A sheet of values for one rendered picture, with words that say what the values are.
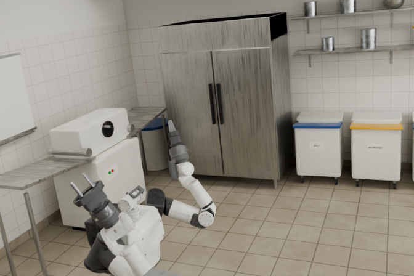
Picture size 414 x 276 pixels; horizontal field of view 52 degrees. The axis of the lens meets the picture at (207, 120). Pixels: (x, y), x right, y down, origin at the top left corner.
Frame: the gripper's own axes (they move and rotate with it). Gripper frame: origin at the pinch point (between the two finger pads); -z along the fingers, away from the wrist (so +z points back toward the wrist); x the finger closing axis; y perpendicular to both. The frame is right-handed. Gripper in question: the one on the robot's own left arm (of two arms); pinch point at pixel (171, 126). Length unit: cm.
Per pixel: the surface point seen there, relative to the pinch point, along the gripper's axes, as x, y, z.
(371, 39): -243, -243, -65
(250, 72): -251, -100, -66
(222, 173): -319, -45, 36
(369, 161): -259, -204, 66
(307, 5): -258, -190, -126
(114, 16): -371, 38, -217
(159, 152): -400, 28, -16
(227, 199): -296, -40, 67
